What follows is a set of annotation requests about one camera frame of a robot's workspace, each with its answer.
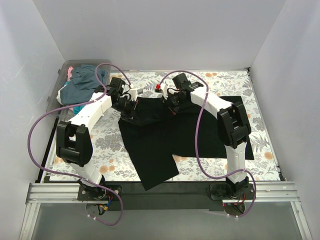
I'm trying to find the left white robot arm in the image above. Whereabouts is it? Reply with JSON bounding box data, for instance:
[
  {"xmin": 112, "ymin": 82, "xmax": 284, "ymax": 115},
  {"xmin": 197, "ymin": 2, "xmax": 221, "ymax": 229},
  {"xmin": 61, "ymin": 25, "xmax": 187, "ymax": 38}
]
[{"xmin": 56, "ymin": 77, "xmax": 143, "ymax": 200}]

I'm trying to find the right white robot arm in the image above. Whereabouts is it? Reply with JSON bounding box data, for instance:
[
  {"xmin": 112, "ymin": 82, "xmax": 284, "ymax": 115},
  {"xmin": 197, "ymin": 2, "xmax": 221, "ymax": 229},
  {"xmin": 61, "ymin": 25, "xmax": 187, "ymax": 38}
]
[{"xmin": 155, "ymin": 70, "xmax": 252, "ymax": 199}]

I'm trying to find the teal blue shirt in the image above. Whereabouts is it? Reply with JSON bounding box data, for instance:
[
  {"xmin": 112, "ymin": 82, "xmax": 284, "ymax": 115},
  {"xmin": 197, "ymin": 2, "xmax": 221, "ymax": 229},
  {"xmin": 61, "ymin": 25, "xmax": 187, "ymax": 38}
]
[{"xmin": 56, "ymin": 64, "xmax": 101, "ymax": 106}]

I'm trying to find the turquoise shirt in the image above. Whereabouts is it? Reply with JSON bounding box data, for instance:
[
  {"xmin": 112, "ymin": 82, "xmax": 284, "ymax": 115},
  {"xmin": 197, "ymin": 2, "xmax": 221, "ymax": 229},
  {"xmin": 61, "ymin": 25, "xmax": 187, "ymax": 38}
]
[{"xmin": 73, "ymin": 105, "xmax": 84, "ymax": 115}]

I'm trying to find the floral table mat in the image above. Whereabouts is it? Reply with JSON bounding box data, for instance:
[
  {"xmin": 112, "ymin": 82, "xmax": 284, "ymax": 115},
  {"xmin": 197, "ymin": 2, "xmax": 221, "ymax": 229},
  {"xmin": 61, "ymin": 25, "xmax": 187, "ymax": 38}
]
[{"xmin": 47, "ymin": 70, "xmax": 280, "ymax": 182}]

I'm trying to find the pink white garment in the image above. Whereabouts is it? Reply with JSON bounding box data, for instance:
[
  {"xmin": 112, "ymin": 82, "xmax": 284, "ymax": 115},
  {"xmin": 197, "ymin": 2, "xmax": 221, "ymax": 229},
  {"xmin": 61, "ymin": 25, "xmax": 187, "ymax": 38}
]
[{"xmin": 67, "ymin": 66, "xmax": 74, "ymax": 82}]

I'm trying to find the clear plastic bin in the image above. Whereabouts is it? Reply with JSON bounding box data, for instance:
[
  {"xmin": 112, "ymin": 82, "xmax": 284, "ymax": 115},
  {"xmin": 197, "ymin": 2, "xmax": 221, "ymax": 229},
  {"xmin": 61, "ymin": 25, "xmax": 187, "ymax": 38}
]
[{"xmin": 46, "ymin": 59, "xmax": 111, "ymax": 112}]

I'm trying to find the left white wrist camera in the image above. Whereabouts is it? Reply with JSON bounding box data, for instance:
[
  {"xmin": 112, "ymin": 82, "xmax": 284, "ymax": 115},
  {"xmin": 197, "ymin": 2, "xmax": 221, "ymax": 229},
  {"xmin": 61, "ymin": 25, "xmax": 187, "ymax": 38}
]
[{"xmin": 128, "ymin": 88, "xmax": 143, "ymax": 101}]

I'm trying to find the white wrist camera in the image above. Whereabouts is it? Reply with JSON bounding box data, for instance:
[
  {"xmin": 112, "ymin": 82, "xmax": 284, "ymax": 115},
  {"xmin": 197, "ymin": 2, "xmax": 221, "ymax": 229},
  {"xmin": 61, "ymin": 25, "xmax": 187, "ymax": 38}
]
[
  {"xmin": 128, "ymin": 88, "xmax": 143, "ymax": 101},
  {"xmin": 154, "ymin": 82, "xmax": 168, "ymax": 99}
]

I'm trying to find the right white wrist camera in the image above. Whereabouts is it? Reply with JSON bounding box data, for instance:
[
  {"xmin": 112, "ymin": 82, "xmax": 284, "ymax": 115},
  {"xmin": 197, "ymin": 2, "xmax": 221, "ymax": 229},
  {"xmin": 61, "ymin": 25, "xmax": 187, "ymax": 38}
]
[{"xmin": 154, "ymin": 82, "xmax": 168, "ymax": 99}]

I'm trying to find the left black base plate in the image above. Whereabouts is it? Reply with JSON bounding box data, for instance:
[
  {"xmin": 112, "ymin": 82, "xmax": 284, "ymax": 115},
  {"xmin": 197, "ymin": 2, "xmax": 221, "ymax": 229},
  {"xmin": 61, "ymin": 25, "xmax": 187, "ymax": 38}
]
[{"xmin": 77, "ymin": 185, "xmax": 119, "ymax": 201}]

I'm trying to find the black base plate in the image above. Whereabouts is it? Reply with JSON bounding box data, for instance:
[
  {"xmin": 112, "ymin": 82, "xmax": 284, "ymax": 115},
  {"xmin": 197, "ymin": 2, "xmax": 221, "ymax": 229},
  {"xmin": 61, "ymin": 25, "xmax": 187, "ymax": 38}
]
[
  {"xmin": 205, "ymin": 182, "xmax": 254, "ymax": 201},
  {"xmin": 77, "ymin": 185, "xmax": 119, "ymax": 201}
]

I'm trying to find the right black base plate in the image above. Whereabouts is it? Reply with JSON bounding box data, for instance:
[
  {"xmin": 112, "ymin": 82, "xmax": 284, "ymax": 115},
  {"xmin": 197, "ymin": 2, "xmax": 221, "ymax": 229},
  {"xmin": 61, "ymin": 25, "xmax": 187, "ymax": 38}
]
[{"xmin": 205, "ymin": 182, "xmax": 254, "ymax": 201}]

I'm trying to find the aluminium frame rail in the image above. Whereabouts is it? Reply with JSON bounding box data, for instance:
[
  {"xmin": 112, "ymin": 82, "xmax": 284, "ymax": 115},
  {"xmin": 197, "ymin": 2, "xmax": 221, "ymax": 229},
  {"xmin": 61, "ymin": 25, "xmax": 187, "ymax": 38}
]
[{"xmin": 19, "ymin": 181, "xmax": 312, "ymax": 240}]

